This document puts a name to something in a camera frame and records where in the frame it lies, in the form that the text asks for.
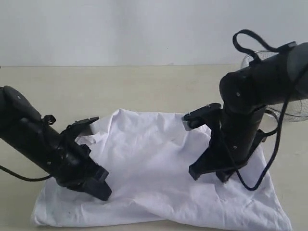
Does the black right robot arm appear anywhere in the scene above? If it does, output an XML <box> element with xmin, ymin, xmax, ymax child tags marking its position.
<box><xmin>183</xmin><ymin>43</ymin><xmax>308</xmax><ymax>182</ymax></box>

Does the white t-shirt red print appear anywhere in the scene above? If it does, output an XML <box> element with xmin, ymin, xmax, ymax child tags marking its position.
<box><xmin>31</xmin><ymin>109</ymin><xmax>292</xmax><ymax>231</ymax></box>

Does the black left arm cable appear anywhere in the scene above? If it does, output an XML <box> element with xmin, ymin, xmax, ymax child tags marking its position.
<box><xmin>0</xmin><ymin>165</ymin><xmax>52</xmax><ymax>181</ymax></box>

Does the metal wire mesh basket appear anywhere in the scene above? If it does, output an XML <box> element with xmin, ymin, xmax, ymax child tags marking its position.
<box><xmin>256</xmin><ymin>50</ymin><xmax>308</xmax><ymax>122</ymax></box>

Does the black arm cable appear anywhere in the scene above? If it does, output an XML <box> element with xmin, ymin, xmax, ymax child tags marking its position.
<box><xmin>0</xmin><ymin>165</ymin><xmax>52</xmax><ymax>181</ymax></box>
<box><xmin>231</xmin><ymin>29</ymin><xmax>304</xmax><ymax>191</ymax></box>

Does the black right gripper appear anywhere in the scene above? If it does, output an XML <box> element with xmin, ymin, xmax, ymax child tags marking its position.
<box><xmin>189</xmin><ymin>128</ymin><xmax>264</xmax><ymax>183</ymax></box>

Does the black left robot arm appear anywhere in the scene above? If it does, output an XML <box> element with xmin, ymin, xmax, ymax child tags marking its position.
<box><xmin>0</xmin><ymin>86</ymin><xmax>112</xmax><ymax>201</ymax></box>

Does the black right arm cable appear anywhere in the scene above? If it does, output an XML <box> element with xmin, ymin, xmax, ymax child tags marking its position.
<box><xmin>231</xmin><ymin>29</ymin><xmax>304</xmax><ymax>191</ymax></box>

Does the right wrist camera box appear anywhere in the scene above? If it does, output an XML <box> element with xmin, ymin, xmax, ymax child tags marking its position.
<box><xmin>181</xmin><ymin>103</ymin><xmax>222</xmax><ymax>131</ymax></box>

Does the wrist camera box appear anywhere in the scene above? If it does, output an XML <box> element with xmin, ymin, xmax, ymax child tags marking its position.
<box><xmin>61</xmin><ymin>116</ymin><xmax>99</xmax><ymax>142</ymax></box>
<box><xmin>181</xmin><ymin>103</ymin><xmax>222</xmax><ymax>131</ymax></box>

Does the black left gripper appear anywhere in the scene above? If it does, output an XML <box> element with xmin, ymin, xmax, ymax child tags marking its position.
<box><xmin>54</xmin><ymin>143</ymin><xmax>112</xmax><ymax>201</ymax></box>

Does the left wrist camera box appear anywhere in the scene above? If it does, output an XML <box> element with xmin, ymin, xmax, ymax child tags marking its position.
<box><xmin>61</xmin><ymin>116</ymin><xmax>99</xmax><ymax>142</ymax></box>

